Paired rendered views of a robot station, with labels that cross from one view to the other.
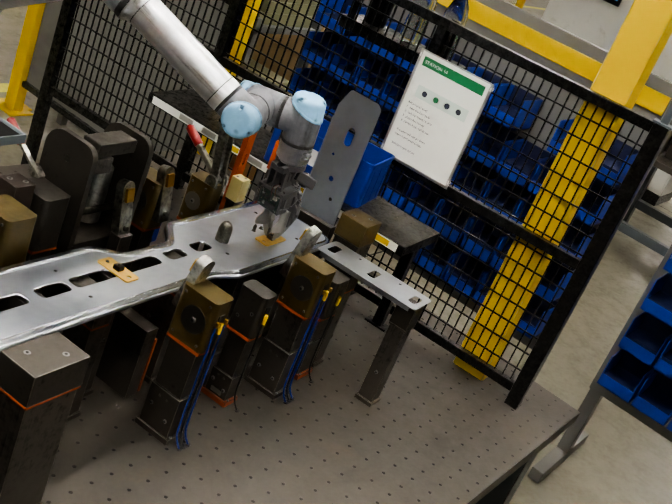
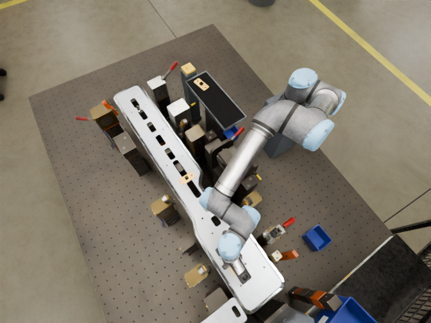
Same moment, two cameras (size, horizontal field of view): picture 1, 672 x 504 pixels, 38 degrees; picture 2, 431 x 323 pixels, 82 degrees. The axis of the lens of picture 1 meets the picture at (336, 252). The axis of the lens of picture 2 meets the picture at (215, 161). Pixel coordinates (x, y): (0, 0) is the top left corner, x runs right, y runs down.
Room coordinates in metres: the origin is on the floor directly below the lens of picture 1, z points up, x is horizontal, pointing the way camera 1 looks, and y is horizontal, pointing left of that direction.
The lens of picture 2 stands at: (2.04, 0.08, 2.20)
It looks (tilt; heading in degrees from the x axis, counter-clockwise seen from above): 66 degrees down; 121
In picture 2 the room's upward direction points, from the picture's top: 1 degrees clockwise
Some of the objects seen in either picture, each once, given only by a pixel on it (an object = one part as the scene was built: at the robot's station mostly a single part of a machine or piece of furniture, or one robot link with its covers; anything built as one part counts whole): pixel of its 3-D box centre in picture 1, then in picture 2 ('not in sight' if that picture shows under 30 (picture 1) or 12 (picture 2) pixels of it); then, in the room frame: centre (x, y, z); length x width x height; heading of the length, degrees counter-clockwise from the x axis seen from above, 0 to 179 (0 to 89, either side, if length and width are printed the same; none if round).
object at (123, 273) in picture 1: (118, 267); (186, 177); (1.69, 0.38, 1.01); 0.08 x 0.04 x 0.01; 67
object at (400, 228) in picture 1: (289, 165); (344, 321); (2.59, 0.21, 1.02); 0.90 x 0.22 x 0.03; 67
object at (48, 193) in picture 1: (17, 266); (216, 160); (1.74, 0.59, 0.89); 0.12 x 0.07 x 0.38; 67
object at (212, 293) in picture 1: (188, 366); (165, 214); (1.67, 0.18, 0.87); 0.12 x 0.07 x 0.35; 67
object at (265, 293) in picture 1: (243, 348); (186, 247); (1.86, 0.11, 0.84); 0.10 x 0.05 x 0.29; 67
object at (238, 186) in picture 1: (218, 240); (268, 257); (2.24, 0.28, 0.88); 0.04 x 0.04 x 0.37; 67
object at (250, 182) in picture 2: not in sight; (244, 195); (1.98, 0.49, 0.91); 0.07 x 0.05 x 0.42; 67
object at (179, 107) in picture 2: not in sight; (184, 126); (1.45, 0.67, 0.90); 0.13 x 0.08 x 0.41; 67
